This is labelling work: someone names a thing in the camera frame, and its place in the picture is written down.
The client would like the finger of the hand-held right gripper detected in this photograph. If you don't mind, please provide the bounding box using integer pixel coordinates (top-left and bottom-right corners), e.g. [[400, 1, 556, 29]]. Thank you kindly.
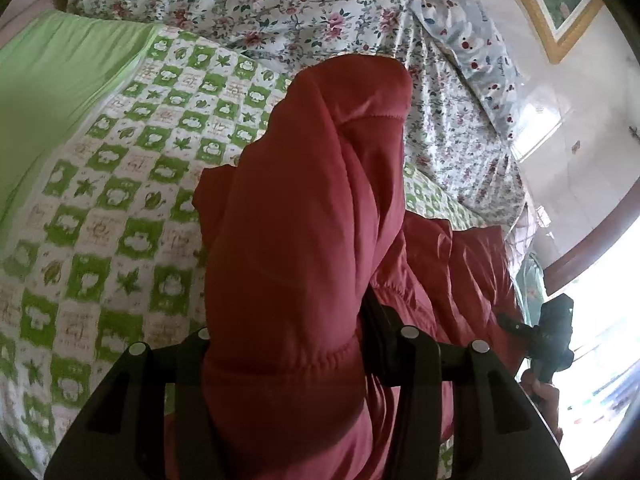
[[496, 312, 540, 342]]

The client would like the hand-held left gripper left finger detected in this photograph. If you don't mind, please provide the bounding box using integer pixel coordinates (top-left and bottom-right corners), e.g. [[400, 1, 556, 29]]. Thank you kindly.
[[44, 327, 213, 480]]

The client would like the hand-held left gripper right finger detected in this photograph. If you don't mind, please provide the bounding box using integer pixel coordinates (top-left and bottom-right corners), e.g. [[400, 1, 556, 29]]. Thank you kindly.
[[359, 289, 572, 480]]

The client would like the red padded coat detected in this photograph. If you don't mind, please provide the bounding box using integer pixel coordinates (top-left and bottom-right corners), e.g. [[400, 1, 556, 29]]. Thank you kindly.
[[165, 54, 527, 480]]

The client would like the person's right hand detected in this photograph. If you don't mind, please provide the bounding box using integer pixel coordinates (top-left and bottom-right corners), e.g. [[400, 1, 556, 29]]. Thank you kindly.
[[520, 369, 566, 456]]

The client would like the pale teal cloth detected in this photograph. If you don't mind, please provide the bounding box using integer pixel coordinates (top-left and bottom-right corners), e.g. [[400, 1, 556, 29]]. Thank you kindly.
[[515, 252, 548, 326]]

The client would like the green checked blanket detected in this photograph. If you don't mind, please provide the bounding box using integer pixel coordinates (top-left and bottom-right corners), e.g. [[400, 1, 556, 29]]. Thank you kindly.
[[0, 25, 501, 480]]

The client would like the white pillow with red print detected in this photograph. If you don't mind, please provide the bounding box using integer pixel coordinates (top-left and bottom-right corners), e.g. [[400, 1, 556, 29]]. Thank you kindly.
[[407, 0, 532, 142]]

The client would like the plain light green sheet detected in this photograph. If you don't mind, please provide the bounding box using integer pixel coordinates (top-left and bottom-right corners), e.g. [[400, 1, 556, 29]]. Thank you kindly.
[[0, 7, 167, 223]]

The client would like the gold framed picture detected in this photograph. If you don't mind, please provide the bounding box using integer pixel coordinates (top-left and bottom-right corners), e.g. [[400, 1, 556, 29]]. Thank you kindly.
[[492, 0, 607, 66]]

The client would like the floral print quilt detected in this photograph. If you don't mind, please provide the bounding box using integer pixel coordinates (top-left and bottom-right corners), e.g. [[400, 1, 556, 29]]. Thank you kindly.
[[65, 0, 527, 228]]

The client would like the brown wooden window frame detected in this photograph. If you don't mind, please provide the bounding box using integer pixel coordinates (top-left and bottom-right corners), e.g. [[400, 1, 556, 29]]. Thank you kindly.
[[542, 195, 638, 291]]

